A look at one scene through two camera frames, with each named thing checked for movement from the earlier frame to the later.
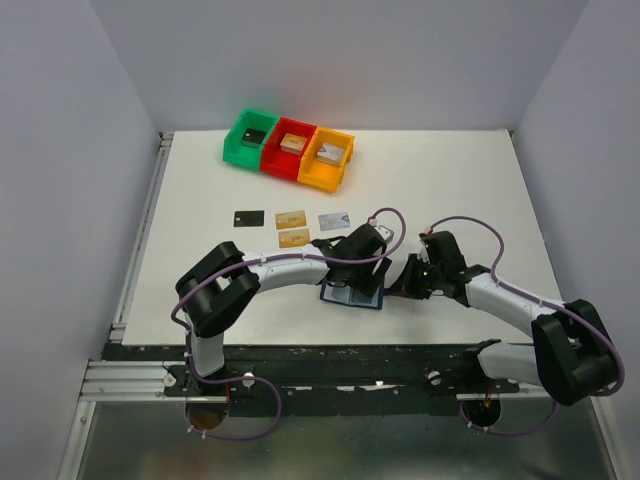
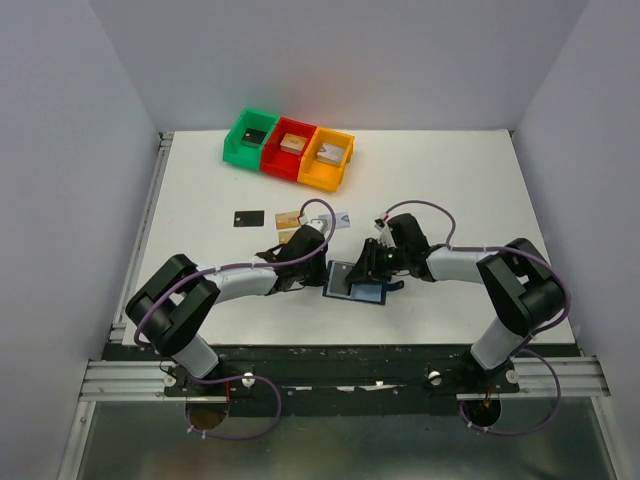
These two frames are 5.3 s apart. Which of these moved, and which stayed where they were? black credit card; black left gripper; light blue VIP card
Moved: black left gripper
Stayed: black credit card; light blue VIP card
